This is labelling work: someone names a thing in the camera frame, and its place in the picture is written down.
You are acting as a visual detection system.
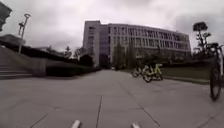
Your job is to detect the group of trees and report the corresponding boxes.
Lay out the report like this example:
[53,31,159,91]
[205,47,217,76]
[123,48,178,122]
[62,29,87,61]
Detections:
[111,42,138,70]

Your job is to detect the grey stone paved ground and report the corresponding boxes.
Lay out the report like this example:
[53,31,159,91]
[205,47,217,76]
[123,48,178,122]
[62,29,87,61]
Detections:
[0,68,224,128]

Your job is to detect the yellow bicycle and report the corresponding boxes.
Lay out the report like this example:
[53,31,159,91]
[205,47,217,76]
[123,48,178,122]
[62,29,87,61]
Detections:
[142,63,165,84]

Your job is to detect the large pale many-windowed building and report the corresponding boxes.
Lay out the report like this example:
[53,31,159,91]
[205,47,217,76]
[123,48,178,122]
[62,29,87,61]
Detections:
[82,20,193,70]

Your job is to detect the dark clipped hedge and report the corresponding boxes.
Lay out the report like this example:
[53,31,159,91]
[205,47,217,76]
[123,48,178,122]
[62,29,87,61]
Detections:
[45,61,102,78]

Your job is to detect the robot's own part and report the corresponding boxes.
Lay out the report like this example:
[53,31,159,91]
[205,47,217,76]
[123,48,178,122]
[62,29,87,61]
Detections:
[71,119,82,128]
[131,122,141,128]

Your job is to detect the long dark hedge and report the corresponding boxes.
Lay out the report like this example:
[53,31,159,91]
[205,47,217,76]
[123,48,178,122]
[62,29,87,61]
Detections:
[0,39,94,67]

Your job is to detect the tall thin tree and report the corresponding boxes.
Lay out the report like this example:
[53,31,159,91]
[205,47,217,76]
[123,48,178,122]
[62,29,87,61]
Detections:
[192,21,213,57]

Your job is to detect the lamp pole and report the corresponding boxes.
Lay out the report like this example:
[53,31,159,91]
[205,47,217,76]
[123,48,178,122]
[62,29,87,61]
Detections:
[17,13,32,55]

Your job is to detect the grey stone steps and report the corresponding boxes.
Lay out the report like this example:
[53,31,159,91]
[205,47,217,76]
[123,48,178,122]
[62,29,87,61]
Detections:
[0,45,48,81]

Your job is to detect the dark bicycle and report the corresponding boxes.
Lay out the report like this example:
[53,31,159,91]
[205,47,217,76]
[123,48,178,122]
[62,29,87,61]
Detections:
[207,42,224,102]

